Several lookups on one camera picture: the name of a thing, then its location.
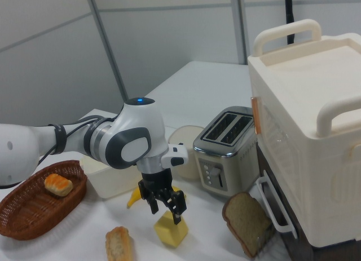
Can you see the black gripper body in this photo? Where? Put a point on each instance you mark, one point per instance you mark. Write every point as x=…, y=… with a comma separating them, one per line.
x=156, y=185

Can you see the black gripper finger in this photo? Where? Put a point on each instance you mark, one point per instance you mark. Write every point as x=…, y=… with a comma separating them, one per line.
x=153, y=204
x=177, y=204

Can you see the yellow cube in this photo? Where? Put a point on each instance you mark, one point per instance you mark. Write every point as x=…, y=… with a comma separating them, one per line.
x=166, y=232

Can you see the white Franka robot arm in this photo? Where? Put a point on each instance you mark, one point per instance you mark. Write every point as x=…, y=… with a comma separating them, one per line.
x=135, y=125

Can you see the yellow banana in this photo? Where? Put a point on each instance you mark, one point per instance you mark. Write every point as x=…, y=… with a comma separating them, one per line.
x=134, y=199

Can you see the white plastic box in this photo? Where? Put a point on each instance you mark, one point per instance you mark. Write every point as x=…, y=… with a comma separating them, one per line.
x=107, y=179

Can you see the long orange bread pastry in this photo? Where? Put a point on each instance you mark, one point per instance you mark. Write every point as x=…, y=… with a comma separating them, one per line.
x=118, y=244

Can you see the cream round lidded bin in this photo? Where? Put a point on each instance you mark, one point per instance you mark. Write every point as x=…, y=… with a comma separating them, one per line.
x=186, y=132

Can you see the cream silver toaster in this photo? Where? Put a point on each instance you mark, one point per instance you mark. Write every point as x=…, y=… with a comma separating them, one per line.
x=222, y=159

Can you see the small orange bread roll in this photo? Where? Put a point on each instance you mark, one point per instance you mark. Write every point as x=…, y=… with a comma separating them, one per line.
x=58, y=185

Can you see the brown wicker basket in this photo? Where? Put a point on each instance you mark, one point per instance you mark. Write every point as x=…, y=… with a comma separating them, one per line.
x=28, y=210

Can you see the cream toy oven cabinet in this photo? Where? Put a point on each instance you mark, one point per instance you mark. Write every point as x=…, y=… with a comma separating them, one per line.
x=296, y=103

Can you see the black pole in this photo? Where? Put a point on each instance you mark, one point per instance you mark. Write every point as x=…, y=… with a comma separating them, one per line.
x=289, y=13

